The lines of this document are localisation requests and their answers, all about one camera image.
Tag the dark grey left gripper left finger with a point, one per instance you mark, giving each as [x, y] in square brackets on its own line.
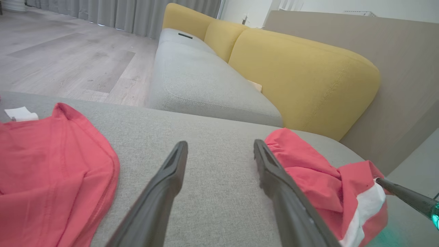
[154, 202]

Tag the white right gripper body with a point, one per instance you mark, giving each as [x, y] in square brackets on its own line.
[436, 214]

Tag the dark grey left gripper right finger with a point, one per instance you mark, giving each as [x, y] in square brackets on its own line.
[291, 212]

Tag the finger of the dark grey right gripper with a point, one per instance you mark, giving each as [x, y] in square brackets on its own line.
[408, 196]

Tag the red garment with white trim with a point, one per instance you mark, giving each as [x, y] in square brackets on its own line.
[308, 171]

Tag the grey fabric sofa chaise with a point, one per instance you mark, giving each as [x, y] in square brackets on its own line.
[219, 171]

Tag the grey sofa seat cushion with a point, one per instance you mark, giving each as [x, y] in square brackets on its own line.
[205, 89]
[171, 34]

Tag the small tan flat object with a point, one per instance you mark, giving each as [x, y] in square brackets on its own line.
[255, 86]

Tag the yellow sofa back cushion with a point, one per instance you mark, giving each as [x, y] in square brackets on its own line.
[223, 39]
[301, 79]
[185, 17]

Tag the small black remote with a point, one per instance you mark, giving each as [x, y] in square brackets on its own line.
[185, 35]

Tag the white flat device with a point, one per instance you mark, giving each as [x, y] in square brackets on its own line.
[360, 13]

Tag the grey pleated curtain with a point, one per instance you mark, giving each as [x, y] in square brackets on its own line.
[120, 13]

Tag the white ribbed radiator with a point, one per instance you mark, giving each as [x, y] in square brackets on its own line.
[291, 4]

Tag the small wall plug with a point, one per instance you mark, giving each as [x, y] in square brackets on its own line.
[245, 20]

